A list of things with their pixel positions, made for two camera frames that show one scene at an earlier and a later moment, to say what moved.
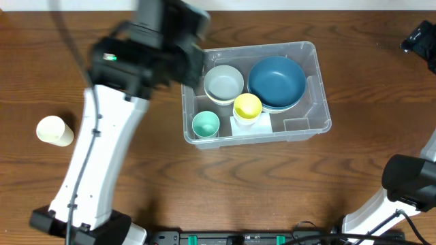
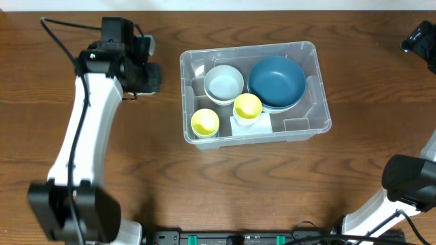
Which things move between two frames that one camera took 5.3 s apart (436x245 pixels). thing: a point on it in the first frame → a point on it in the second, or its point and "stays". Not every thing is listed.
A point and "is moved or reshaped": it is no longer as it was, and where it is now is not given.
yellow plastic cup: [247, 105] stays
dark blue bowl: [279, 82] stays
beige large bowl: [276, 111] stays
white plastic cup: [53, 129] is moved or reshaped
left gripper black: [193, 68] → [146, 79]
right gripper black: [419, 42] stays
